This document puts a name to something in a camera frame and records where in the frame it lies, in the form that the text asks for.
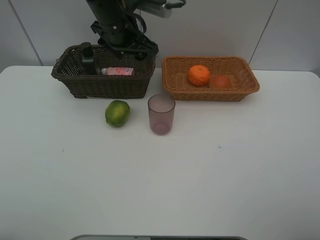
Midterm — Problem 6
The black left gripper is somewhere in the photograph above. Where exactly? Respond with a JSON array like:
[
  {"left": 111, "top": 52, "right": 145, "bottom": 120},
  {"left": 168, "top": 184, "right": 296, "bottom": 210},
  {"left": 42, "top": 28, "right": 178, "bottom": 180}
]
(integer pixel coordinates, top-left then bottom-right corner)
[{"left": 90, "top": 14, "right": 159, "bottom": 60}]

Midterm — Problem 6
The pink lotion bottle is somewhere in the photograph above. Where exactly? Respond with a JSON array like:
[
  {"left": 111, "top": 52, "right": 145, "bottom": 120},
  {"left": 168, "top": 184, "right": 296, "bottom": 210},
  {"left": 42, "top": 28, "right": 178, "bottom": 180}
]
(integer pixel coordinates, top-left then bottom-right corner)
[{"left": 100, "top": 67, "right": 135, "bottom": 76}]

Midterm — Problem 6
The dark green pump bottle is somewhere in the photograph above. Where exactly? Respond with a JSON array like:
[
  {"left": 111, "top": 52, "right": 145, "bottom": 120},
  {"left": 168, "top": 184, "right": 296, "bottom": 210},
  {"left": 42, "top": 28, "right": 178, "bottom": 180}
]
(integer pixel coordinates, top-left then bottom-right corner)
[{"left": 80, "top": 42, "right": 100, "bottom": 76}]

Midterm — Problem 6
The orange tangerine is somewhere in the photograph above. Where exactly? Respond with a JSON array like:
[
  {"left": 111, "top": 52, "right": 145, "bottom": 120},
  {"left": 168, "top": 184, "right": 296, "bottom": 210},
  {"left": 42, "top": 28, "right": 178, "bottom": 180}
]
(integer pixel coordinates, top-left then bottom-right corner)
[{"left": 188, "top": 65, "right": 211, "bottom": 87}]

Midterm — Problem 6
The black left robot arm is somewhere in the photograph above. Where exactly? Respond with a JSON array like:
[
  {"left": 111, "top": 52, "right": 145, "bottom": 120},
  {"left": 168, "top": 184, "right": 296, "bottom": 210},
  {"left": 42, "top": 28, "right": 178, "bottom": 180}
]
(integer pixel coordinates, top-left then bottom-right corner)
[{"left": 87, "top": 0, "right": 159, "bottom": 61}]

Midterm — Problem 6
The dark brown wicker basket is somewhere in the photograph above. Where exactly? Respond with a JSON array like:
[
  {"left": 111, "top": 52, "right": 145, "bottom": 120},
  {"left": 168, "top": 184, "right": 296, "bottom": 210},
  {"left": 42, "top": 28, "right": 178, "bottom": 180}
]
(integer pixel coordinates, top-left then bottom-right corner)
[{"left": 51, "top": 45, "right": 156, "bottom": 99}]

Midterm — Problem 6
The orange wicker basket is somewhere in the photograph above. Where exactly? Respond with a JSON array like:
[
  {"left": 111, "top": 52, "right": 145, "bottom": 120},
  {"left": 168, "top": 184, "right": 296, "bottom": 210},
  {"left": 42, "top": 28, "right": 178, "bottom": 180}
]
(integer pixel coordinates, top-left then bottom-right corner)
[{"left": 162, "top": 56, "right": 260, "bottom": 102}]

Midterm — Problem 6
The green citrus fruit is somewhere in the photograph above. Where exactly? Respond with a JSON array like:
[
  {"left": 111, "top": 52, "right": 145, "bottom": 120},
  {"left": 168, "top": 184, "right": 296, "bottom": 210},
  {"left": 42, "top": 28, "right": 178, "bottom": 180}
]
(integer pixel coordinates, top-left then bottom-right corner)
[{"left": 105, "top": 100, "right": 131, "bottom": 128}]

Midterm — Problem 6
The translucent purple plastic cup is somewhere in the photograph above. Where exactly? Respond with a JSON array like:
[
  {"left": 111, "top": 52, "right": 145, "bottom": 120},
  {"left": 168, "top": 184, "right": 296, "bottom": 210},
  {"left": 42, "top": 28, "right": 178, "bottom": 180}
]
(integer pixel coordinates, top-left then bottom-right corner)
[{"left": 147, "top": 93, "right": 176, "bottom": 135}]

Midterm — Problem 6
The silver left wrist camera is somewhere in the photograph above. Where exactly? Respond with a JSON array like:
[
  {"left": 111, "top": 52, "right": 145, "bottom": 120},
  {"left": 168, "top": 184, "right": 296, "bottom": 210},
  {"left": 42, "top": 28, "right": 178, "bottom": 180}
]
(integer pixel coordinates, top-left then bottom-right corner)
[{"left": 137, "top": 0, "right": 187, "bottom": 18}]

